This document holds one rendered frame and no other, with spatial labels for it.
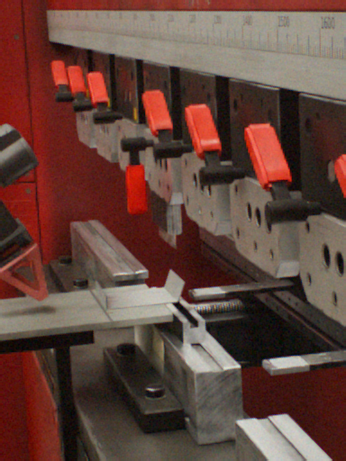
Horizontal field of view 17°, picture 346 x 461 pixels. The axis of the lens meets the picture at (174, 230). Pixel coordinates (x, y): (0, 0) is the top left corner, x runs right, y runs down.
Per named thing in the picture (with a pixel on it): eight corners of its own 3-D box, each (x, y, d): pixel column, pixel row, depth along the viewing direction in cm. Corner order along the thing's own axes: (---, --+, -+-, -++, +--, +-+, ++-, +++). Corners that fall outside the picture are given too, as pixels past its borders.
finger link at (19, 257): (59, 277, 165) (22, 223, 163) (67, 288, 158) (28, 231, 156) (19, 304, 165) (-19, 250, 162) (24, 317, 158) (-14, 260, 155)
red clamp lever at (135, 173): (124, 214, 148) (120, 137, 146) (156, 211, 148) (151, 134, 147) (127, 216, 146) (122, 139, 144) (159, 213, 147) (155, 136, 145)
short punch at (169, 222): (152, 236, 169) (149, 171, 168) (166, 235, 170) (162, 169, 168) (168, 249, 160) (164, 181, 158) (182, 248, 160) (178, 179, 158)
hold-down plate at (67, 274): (50, 275, 239) (49, 260, 238) (76, 272, 240) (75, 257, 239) (70, 311, 210) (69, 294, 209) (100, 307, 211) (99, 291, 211)
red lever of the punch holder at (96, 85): (83, 70, 169) (95, 118, 163) (111, 68, 170) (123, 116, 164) (83, 79, 171) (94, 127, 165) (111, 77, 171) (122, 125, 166)
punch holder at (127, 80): (118, 168, 172) (112, 55, 168) (175, 164, 173) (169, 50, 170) (139, 183, 157) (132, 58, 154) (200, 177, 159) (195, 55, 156)
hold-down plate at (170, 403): (104, 366, 178) (102, 347, 177) (138, 361, 179) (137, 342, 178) (143, 435, 149) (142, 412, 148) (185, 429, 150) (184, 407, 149)
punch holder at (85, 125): (77, 140, 210) (71, 46, 207) (124, 136, 212) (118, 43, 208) (91, 149, 195) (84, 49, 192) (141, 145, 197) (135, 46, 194)
